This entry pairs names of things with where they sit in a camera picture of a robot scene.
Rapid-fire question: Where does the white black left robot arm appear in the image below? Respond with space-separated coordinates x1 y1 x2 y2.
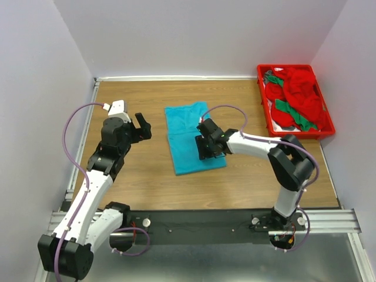
38 113 152 281

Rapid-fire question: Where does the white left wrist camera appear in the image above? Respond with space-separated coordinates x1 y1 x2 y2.
108 100 131 123

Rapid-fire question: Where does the red plastic bin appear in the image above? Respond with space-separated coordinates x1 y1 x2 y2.
257 65 335 140

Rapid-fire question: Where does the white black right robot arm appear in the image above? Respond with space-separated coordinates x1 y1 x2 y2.
195 118 319 231

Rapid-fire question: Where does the teal t-shirt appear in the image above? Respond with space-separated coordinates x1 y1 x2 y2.
164 102 227 176

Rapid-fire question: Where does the grey garment in bin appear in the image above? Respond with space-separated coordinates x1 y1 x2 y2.
263 70 276 84

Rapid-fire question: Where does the aluminium frame rail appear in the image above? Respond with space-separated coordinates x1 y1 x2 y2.
38 78 361 281

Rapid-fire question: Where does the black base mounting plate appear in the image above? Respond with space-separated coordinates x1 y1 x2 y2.
96 209 306 246

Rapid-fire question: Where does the red t-shirt pile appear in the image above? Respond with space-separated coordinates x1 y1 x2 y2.
270 67 326 132

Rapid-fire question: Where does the green t-shirt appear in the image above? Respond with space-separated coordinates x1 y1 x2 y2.
264 76 317 132

